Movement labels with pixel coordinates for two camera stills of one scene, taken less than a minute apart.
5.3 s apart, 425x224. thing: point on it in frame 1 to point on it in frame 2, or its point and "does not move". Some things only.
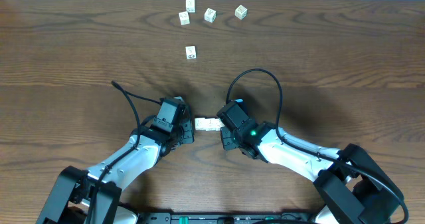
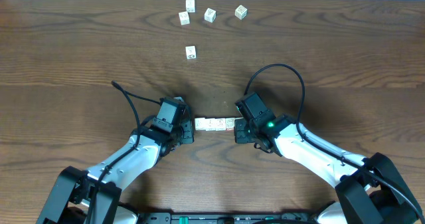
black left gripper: [188, 131] does not move
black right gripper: [228, 143] to [240, 137]
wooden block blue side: [210, 124] does not move
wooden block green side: [200, 123] does not move
